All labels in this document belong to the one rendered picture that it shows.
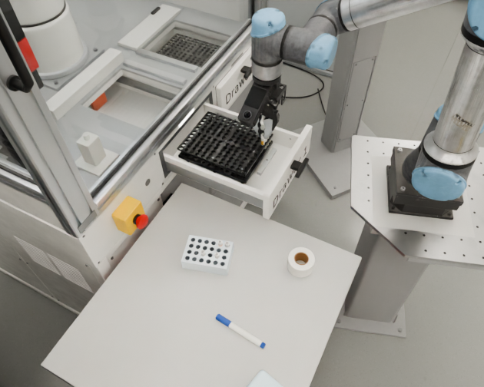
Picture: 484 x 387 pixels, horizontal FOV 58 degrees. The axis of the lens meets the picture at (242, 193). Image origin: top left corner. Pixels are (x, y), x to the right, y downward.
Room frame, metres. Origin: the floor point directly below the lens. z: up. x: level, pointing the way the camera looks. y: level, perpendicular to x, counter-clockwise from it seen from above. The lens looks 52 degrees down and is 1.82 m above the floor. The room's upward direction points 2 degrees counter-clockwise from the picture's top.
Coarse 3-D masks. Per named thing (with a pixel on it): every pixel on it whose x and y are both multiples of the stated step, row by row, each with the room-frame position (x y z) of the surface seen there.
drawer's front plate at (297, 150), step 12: (300, 144) 0.85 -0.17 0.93; (288, 156) 0.81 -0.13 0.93; (300, 156) 0.86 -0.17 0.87; (288, 168) 0.78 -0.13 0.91; (276, 180) 0.72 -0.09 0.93; (264, 192) 0.69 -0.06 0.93; (276, 192) 0.71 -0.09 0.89; (264, 204) 0.68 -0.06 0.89; (276, 204) 0.72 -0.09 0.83; (264, 216) 0.68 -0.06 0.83
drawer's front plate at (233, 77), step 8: (248, 56) 1.27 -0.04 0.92; (240, 64) 1.22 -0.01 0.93; (248, 64) 1.27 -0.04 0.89; (232, 72) 1.18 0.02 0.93; (240, 72) 1.22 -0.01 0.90; (224, 80) 1.14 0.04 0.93; (232, 80) 1.17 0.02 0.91; (240, 80) 1.22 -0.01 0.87; (248, 80) 1.27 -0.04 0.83; (216, 88) 1.11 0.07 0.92; (224, 88) 1.13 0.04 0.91; (232, 88) 1.17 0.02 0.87; (240, 88) 1.22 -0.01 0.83; (224, 96) 1.12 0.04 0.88; (224, 104) 1.12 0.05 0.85
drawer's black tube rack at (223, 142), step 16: (208, 112) 1.03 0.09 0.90; (208, 128) 0.96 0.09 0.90; (224, 128) 0.95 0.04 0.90; (192, 144) 0.92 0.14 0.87; (208, 144) 0.89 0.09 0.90; (224, 144) 0.89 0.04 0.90; (240, 144) 0.91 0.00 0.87; (256, 144) 0.89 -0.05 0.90; (192, 160) 0.86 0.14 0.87; (208, 160) 0.83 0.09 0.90; (224, 160) 0.85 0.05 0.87; (240, 160) 0.82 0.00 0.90; (256, 160) 0.85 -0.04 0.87; (240, 176) 0.79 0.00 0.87
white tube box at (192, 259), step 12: (192, 240) 0.64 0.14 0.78; (204, 240) 0.63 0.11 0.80; (216, 240) 0.63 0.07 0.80; (192, 252) 0.60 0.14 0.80; (216, 252) 0.59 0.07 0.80; (228, 252) 0.59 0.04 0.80; (192, 264) 0.56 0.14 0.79; (204, 264) 0.56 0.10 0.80; (216, 264) 0.57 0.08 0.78; (228, 264) 0.56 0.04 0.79
